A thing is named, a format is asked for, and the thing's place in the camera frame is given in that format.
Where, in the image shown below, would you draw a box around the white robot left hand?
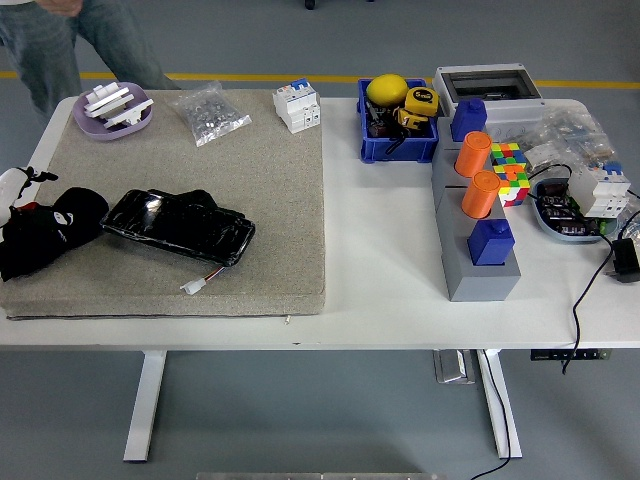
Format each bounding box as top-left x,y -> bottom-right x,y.
0,166 -> 59,231

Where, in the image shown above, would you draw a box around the black rag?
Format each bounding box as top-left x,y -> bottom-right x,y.
0,187 -> 110,282

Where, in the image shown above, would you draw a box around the black film-wrapped panel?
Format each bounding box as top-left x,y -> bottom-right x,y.
100,188 -> 257,267

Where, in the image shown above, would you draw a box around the black table control panel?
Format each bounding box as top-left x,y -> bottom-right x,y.
530,348 -> 612,361

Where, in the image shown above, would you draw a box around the purple tray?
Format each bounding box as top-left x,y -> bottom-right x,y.
72,81 -> 154,142

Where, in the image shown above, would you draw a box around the white plastic plate stack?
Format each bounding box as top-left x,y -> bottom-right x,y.
84,83 -> 132,120

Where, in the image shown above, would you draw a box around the person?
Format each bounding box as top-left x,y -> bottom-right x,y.
0,0 -> 182,115

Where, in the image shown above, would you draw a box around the clear bag of metal screws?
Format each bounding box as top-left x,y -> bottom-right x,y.
163,79 -> 253,148

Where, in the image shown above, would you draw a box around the grey-brown mat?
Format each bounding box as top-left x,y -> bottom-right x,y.
0,88 -> 329,321

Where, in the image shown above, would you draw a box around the white table leg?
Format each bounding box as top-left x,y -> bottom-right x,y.
123,349 -> 168,464
477,348 -> 524,460

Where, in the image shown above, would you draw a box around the yellow lemon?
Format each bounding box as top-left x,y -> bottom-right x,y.
366,73 -> 410,107

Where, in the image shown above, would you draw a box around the blue plastic bin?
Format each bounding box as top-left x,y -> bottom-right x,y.
356,77 -> 440,164

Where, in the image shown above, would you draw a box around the small yellow tape measure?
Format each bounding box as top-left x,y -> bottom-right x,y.
392,107 -> 435,136

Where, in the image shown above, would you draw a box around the large yellow tape measure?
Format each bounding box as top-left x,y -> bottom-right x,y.
403,85 -> 438,117

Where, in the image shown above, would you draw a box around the blue block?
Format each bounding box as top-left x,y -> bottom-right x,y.
449,97 -> 488,142
466,218 -> 516,267

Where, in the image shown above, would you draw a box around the orange cylinder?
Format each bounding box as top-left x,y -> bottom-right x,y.
460,169 -> 502,220
453,131 -> 494,179

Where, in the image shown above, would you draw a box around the metal floor box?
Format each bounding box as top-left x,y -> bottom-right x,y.
432,349 -> 476,385

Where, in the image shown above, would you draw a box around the grey shape holder base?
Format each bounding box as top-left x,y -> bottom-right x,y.
430,117 -> 522,303

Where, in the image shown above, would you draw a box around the colourful puzzle cube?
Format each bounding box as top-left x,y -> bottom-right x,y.
488,141 -> 529,174
493,164 -> 532,208

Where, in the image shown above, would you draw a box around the blue-grey dish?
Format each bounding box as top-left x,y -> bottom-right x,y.
529,177 -> 621,245

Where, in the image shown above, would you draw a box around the small clear bag with label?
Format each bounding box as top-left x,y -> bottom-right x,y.
519,139 -> 566,176

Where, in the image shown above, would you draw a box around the black electronic modules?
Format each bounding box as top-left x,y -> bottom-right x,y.
538,182 -> 601,236

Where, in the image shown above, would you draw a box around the large clear bag of parts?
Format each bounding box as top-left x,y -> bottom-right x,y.
542,102 -> 621,169

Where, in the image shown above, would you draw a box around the black power adapter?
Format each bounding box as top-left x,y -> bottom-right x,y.
604,238 -> 640,285

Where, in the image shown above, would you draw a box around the white plastic bracket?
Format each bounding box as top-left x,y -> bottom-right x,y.
102,97 -> 155,129

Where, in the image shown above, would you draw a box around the white connector with wires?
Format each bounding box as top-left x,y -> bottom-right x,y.
180,266 -> 225,294

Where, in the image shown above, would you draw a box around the white circuit breaker blue switch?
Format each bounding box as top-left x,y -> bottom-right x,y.
567,160 -> 632,219
271,77 -> 322,135

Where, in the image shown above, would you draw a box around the grey electrical enclosure box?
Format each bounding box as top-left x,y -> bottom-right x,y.
432,62 -> 546,139

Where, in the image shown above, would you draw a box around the black floor cable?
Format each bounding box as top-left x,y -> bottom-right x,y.
469,349 -> 512,480

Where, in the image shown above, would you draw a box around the black adapter cable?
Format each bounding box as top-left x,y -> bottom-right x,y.
527,163 -> 617,376

